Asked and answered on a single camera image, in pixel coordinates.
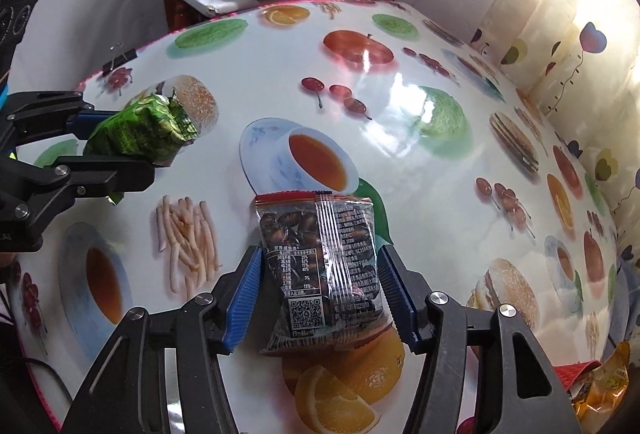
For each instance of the yellow chip packet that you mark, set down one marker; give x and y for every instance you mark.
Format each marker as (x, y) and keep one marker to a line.
(607, 384)

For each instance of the blue cloth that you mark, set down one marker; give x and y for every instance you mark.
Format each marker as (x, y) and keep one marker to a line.
(627, 294)

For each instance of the dark chestnut packet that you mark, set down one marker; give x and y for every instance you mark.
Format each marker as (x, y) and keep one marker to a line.
(320, 264)

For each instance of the green snack packet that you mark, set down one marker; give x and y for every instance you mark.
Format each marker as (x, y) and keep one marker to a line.
(140, 129)

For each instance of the black binder clip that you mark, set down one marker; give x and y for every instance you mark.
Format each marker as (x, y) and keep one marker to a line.
(125, 56)

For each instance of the red plastic basket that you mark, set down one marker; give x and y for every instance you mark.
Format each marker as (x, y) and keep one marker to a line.
(575, 371)

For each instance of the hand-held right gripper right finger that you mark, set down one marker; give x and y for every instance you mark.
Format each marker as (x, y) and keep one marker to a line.
(400, 304)

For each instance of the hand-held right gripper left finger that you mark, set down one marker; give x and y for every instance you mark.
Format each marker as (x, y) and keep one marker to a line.
(245, 299)

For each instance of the heart print curtain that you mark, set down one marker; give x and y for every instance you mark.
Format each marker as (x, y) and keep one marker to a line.
(565, 39)

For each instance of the food print tablecloth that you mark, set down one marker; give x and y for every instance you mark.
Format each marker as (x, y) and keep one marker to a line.
(400, 139)

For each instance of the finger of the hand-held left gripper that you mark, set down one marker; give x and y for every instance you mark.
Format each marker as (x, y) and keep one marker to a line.
(100, 174)
(82, 121)

